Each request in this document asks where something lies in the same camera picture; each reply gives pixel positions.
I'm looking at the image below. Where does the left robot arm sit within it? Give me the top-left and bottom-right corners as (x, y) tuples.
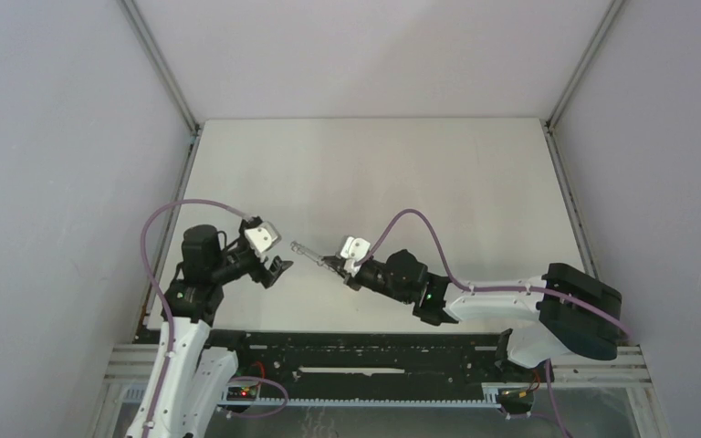
(126, 217), (292, 437)

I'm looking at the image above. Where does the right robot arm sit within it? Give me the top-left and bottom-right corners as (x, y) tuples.
(317, 250), (625, 381)

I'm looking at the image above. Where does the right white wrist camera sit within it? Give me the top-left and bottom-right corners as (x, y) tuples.
(339, 235), (371, 276)

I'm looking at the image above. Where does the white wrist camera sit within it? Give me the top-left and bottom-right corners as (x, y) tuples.
(339, 235), (371, 276)
(244, 221), (282, 256)

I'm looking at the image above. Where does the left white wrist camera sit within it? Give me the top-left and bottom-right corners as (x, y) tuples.
(244, 221), (282, 256)

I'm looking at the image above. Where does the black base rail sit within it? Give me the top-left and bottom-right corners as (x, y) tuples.
(206, 329), (547, 402)

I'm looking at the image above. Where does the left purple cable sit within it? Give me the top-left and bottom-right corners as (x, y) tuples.
(139, 199), (290, 438)

